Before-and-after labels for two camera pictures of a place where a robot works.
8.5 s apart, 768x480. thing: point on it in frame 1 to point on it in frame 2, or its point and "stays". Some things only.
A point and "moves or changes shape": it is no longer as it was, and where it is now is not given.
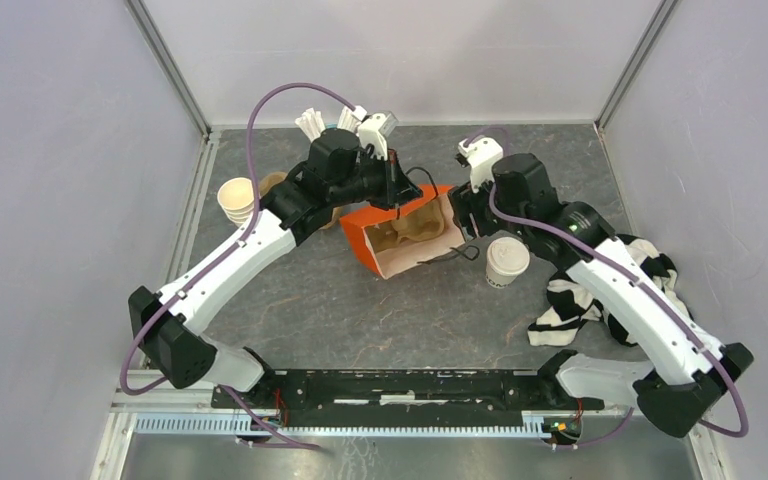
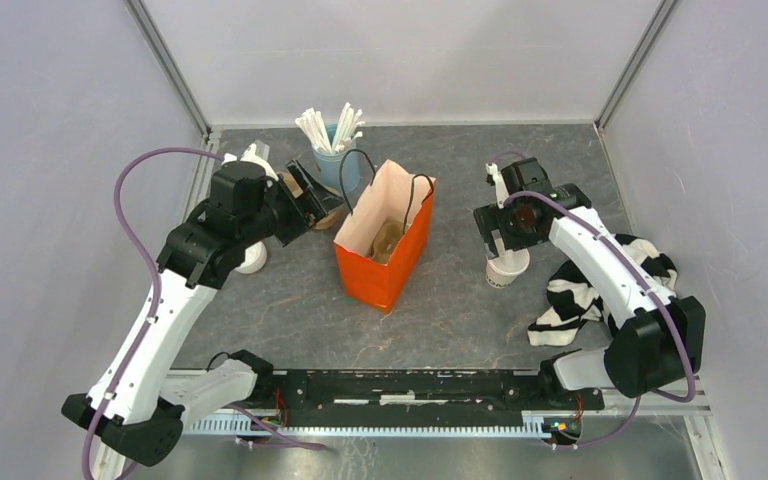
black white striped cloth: (573, 312) stays
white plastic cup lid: (508, 255) stays
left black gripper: (398, 188) to (309, 208)
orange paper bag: (411, 253) moves or changes shape
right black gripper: (463, 201) to (490, 218)
